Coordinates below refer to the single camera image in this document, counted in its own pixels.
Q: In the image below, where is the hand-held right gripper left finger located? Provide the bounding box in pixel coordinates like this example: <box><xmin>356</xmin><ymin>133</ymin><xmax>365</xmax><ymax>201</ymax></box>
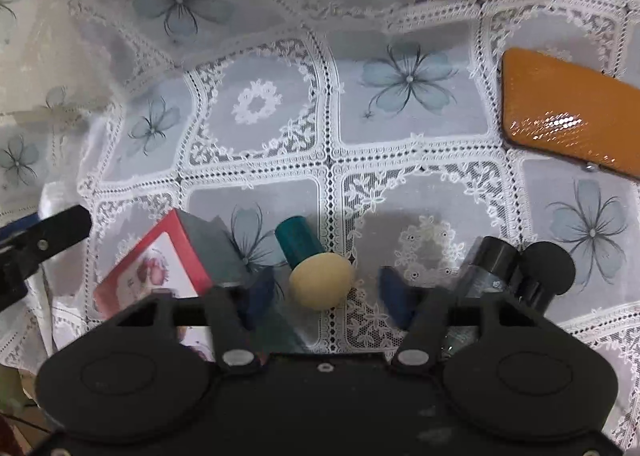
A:
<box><xmin>87</xmin><ymin>267</ymin><xmax>277</xmax><ymax>377</ymax></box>

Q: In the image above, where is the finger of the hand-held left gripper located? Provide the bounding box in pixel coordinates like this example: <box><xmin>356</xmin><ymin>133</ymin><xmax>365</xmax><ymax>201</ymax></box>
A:
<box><xmin>0</xmin><ymin>205</ymin><xmax>94</xmax><ymax>283</ymax></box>

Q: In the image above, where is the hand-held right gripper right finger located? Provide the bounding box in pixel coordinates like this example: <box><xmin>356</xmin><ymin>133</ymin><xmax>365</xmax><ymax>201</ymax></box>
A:
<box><xmin>377</xmin><ymin>266</ymin><xmax>568</xmax><ymax>377</ymax></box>

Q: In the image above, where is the green handled sponge applicator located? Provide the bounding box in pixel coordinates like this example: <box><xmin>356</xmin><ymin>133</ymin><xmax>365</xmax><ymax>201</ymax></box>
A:
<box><xmin>274</xmin><ymin>216</ymin><xmax>356</xmax><ymax>311</ymax></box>

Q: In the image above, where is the clear cap with black end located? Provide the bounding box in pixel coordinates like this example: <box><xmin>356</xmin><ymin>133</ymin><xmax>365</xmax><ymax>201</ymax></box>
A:
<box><xmin>445</xmin><ymin>235</ymin><xmax>522</xmax><ymax>352</ymax></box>

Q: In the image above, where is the black puff applicator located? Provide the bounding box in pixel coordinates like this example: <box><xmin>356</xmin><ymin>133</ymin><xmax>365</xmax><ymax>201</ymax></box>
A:
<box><xmin>510</xmin><ymin>241</ymin><xmax>577</xmax><ymax>314</ymax></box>

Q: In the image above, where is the red picture box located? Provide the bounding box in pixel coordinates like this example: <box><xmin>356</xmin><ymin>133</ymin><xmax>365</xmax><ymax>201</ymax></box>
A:
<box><xmin>93</xmin><ymin>208</ymin><xmax>251</xmax><ymax>362</ymax></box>

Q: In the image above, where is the floral lace bed cover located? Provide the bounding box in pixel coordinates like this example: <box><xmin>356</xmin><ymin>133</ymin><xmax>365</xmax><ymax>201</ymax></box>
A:
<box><xmin>0</xmin><ymin>0</ymin><xmax>640</xmax><ymax>456</ymax></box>

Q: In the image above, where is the brown leather case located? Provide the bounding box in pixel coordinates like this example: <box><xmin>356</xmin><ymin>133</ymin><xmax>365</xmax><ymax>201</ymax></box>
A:
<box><xmin>501</xmin><ymin>48</ymin><xmax>640</xmax><ymax>183</ymax></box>

